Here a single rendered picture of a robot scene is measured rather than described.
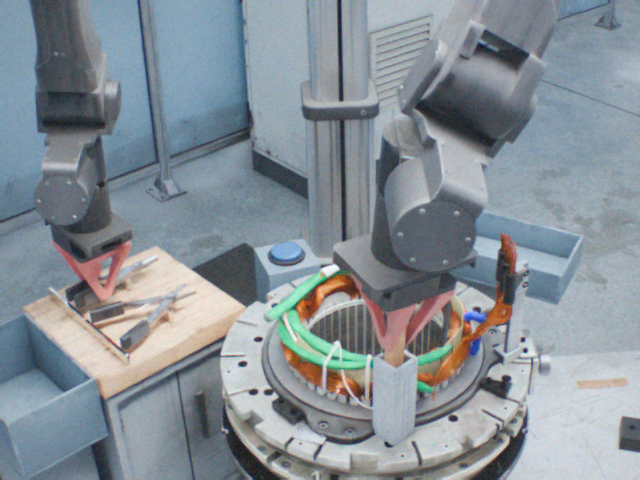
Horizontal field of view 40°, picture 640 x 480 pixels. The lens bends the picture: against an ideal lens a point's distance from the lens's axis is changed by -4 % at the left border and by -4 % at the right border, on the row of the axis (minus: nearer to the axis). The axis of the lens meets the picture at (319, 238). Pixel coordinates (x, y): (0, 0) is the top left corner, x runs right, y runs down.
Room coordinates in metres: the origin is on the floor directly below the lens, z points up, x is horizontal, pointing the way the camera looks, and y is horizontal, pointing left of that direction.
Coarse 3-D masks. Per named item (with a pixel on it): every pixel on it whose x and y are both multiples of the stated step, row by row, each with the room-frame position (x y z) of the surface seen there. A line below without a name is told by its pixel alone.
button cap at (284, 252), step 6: (276, 246) 1.02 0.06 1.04; (282, 246) 1.02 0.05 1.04; (288, 246) 1.02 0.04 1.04; (294, 246) 1.02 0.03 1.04; (276, 252) 1.01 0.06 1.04; (282, 252) 1.01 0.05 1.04; (288, 252) 1.01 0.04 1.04; (294, 252) 1.01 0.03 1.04; (300, 252) 1.01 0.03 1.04; (276, 258) 1.00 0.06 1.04; (282, 258) 1.00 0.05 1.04; (288, 258) 1.00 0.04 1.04; (294, 258) 1.00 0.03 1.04
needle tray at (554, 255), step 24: (480, 216) 1.06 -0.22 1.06; (504, 216) 1.05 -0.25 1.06; (480, 240) 1.05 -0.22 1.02; (528, 240) 1.03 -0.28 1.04; (552, 240) 1.01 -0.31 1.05; (576, 240) 0.99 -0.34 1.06; (480, 264) 0.95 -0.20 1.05; (528, 264) 0.99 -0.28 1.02; (552, 264) 0.99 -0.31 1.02; (576, 264) 0.97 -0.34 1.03; (480, 288) 0.97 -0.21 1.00; (528, 288) 0.92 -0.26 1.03; (552, 288) 0.91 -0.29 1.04; (504, 312) 0.95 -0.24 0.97
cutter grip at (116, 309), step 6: (102, 306) 0.83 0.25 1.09; (108, 306) 0.83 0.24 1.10; (114, 306) 0.83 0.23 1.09; (120, 306) 0.83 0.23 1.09; (90, 312) 0.82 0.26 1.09; (96, 312) 0.82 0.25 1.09; (102, 312) 0.82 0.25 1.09; (108, 312) 0.82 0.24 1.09; (114, 312) 0.83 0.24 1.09; (120, 312) 0.83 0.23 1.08; (90, 318) 0.82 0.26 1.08; (96, 318) 0.82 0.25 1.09; (102, 318) 0.82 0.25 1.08; (108, 318) 0.82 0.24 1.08
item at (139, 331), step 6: (138, 324) 0.79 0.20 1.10; (144, 324) 0.79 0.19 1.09; (132, 330) 0.78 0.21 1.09; (138, 330) 0.78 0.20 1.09; (144, 330) 0.79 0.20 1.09; (120, 336) 0.77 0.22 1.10; (126, 336) 0.77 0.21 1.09; (132, 336) 0.78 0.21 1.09; (138, 336) 0.78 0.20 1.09; (144, 336) 0.79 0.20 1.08; (120, 342) 0.77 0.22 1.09; (126, 342) 0.77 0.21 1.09; (132, 342) 0.77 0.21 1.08; (126, 348) 0.77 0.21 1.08
